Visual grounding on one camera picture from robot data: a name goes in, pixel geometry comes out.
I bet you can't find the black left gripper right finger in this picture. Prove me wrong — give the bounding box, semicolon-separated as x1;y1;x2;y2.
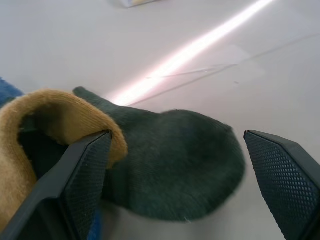
243;129;320;240

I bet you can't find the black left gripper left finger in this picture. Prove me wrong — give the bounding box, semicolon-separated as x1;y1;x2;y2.
0;129;112;240

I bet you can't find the mustard yellow sock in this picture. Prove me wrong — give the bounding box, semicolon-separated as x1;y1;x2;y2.
0;87;129;226

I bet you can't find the dark green sock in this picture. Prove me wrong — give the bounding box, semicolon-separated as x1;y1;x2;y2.
17;86;247;222

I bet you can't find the blue sock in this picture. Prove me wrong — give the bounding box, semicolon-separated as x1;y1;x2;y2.
0;76;25;107

